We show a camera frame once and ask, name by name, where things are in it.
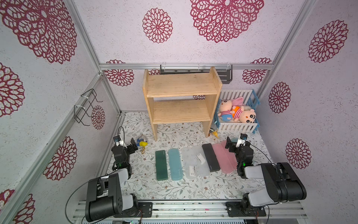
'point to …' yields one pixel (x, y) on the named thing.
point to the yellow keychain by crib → (215, 133)
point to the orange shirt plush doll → (242, 116)
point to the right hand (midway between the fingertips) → (236, 139)
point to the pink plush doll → (225, 108)
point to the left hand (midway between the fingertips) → (126, 141)
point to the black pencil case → (212, 161)
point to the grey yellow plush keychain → (142, 141)
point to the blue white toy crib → (250, 99)
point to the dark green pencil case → (161, 165)
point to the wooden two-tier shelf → (175, 98)
